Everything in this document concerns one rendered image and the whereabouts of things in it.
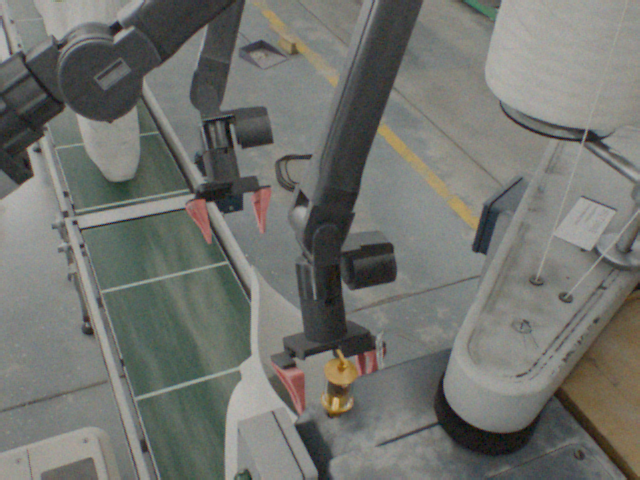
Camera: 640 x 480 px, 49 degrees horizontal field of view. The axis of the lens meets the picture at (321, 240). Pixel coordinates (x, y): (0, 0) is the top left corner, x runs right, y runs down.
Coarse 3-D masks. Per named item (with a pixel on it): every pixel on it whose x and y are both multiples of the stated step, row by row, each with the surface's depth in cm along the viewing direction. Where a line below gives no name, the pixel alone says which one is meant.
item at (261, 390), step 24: (264, 288) 121; (264, 312) 124; (288, 312) 117; (264, 336) 127; (264, 360) 131; (312, 360) 118; (240, 384) 129; (264, 384) 105; (312, 384) 121; (240, 408) 125; (264, 408) 108; (288, 408) 99
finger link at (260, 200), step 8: (232, 184) 119; (240, 184) 119; (248, 184) 120; (256, 184) 120; (232, 192) 119; (240, 192) 119; (248, 192) 121; (256, 192) 123; (264, 192) 121; (256, 200) 123; (264, 200) 121; (256, 208) 125; (264, 208) 121; (256, 216) 125; (264, 216) 122; (264, 224) 122; (264, 232) 122
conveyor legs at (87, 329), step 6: (78, 276) 226; (78, 282) 227; (78, 288) 228; (78, 294) 230; (84, 300) 232; (84, 306) 234; (84, 312) 236; (84, 318) 237; (90, 324) 242; (84, 330) 242; (90, 330) 243
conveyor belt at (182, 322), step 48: (96, 240) 223; (144, 240) 225; (192, 240) 227; (144, 288) 208; (192, 288) 210; (240, 288) 211; (144, 336) 193; (192, 336) 195; (240, 336) 196; (144, 384) 181; (192, 384) 182; (192, 432) 170
